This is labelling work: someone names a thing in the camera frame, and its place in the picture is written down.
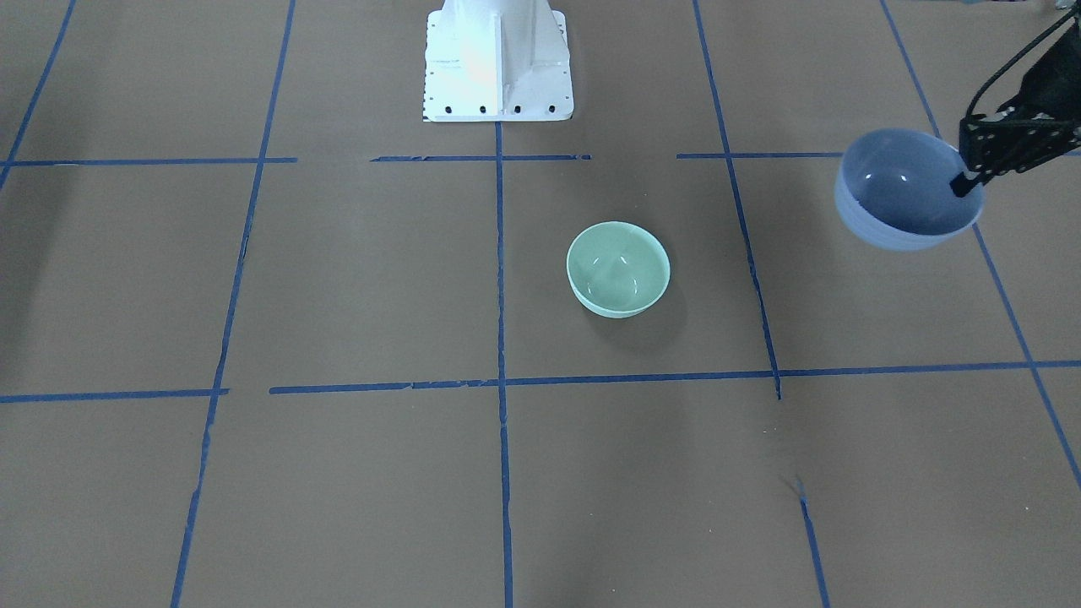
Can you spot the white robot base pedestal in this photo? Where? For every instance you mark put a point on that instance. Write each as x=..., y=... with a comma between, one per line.
x=489, y=61

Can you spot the green bowl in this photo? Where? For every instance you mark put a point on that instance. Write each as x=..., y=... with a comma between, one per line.
x=617, y=270

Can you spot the blue bowl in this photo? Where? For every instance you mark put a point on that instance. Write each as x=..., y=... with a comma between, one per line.
x=893, y=190

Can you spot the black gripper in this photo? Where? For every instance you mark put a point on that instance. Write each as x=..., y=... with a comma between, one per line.
x=1010, y=142

